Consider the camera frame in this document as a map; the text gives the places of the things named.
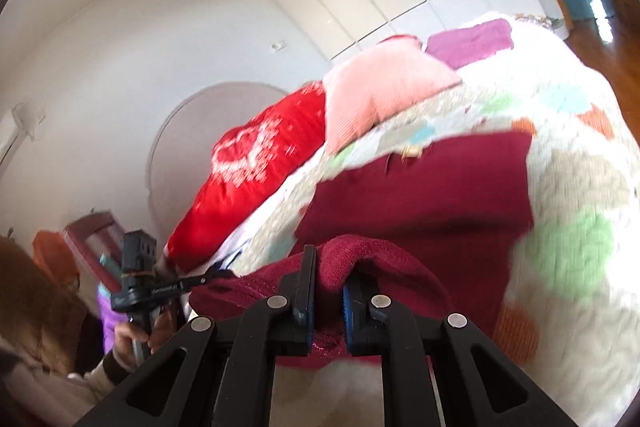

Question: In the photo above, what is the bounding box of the dark red sweater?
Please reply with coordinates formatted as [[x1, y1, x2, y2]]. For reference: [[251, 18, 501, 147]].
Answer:
[[190, 131, 534, 369]]

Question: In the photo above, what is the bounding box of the person's left hand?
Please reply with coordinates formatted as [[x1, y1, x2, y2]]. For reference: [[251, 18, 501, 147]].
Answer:
[[112, 308, 175, 367]]

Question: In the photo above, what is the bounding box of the dark red wooden chair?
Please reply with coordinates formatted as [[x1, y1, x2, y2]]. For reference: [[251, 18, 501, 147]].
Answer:
[[62, 211, 124, 293]]

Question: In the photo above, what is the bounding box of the patchwork heart quilt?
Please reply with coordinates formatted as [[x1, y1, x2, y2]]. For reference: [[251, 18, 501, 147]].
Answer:
[[226, 17, 639, 426]]

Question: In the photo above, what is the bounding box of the red floral comforter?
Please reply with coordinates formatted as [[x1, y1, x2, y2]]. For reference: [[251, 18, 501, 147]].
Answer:
[[165, 36, 427, 272]]

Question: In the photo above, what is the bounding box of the white round headboard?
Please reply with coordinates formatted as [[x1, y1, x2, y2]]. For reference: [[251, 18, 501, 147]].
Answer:
[[145, 81, 286, 245]]

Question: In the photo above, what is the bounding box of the purple blanket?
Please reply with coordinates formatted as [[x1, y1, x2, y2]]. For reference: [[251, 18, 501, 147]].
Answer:
[[426, 18, 513, 70]]

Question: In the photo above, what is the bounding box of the pink corduroy pillow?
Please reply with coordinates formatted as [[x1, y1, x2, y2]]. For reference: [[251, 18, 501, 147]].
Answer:
[[322, 36, 461, 155]]

